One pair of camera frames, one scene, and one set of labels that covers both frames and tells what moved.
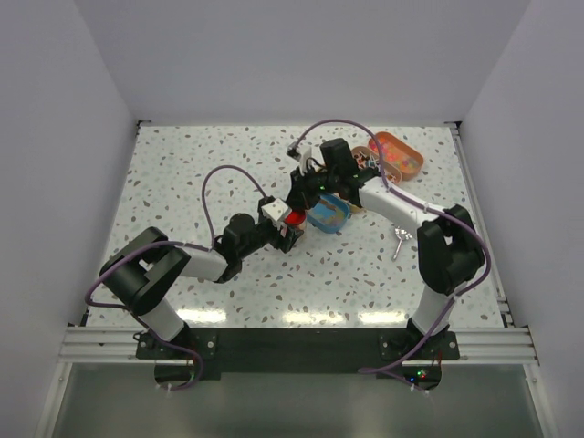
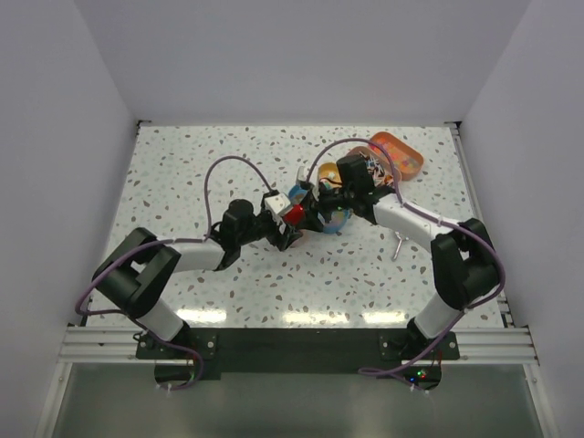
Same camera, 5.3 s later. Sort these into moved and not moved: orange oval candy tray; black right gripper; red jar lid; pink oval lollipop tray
Moved: black right gripper
Not moved: pink oval lollipop tray; red jar lid; orange oval candy tray
